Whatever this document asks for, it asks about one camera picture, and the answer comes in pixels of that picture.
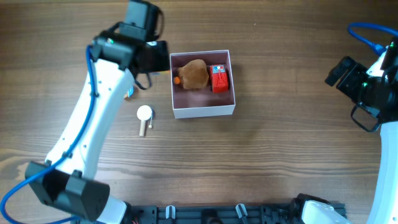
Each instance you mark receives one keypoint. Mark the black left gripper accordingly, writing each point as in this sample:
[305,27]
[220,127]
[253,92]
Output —
[164,62]

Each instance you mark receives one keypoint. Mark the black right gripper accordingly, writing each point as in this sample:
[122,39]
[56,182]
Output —
[345,84]

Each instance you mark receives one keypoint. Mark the orange blue duck toy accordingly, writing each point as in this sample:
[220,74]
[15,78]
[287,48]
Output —
[129,93]

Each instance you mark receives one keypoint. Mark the brown plush toy with carrot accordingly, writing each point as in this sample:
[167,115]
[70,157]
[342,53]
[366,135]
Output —
[192,76]

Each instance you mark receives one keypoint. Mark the white wooden rattle drum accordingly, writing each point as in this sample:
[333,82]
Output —
[144,113]

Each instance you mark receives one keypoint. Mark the red toy fire truck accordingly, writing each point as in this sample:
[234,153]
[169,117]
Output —
[219,78]

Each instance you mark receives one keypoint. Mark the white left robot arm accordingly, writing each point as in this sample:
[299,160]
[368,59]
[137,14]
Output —
[65,180]

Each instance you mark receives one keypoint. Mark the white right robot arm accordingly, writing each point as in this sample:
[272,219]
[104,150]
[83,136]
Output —
[374,90]

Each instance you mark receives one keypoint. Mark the white box pink interior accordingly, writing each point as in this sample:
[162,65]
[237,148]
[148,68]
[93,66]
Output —
[202,103]

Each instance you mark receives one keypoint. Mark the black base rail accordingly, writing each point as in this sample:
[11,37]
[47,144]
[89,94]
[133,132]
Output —
[260,214]

